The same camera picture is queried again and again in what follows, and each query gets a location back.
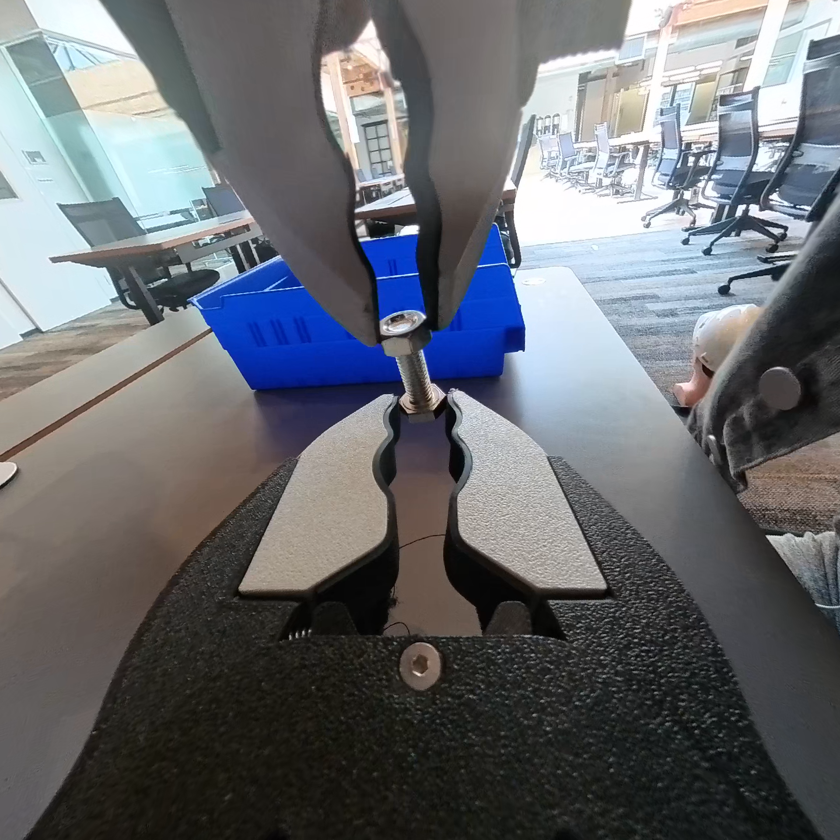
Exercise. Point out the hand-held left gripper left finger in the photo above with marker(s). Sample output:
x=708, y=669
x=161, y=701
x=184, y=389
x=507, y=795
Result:
x=328, y=512

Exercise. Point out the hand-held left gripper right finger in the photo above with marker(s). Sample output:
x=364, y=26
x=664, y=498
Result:
x=518, y=518

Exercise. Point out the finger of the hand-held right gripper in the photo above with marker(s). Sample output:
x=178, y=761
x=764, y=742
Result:
x=275, y=131
x=472, y=131

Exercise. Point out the blue plastic bin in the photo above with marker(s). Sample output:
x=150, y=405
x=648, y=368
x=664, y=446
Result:
x=295, y=354

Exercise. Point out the steel hex bolt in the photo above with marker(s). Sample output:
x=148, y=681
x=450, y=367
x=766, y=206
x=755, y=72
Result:
x=417, y=377

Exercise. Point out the steel hex nut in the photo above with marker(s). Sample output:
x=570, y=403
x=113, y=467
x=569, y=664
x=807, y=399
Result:
x=403, y=334

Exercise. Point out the black mesh office chair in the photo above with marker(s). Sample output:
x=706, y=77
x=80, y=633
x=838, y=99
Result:
x=223, y=200
x=98, y=220

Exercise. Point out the wooden top office desk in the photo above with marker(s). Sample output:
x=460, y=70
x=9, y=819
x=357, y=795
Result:
x=630, y=141
x=151, y=237

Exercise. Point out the row of black office chairs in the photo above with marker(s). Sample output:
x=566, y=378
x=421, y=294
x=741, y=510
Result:
x=741, y=151

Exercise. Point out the white cap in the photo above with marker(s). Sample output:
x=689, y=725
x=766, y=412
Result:
x=718, y=334

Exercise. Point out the blue jeans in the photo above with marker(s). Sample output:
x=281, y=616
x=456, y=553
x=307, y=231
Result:
x=807, y=564

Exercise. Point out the grey denim jacket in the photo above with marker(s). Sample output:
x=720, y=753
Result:
x=807, y=315

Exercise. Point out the wall switch plate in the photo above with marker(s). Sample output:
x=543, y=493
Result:
x=34, y=157

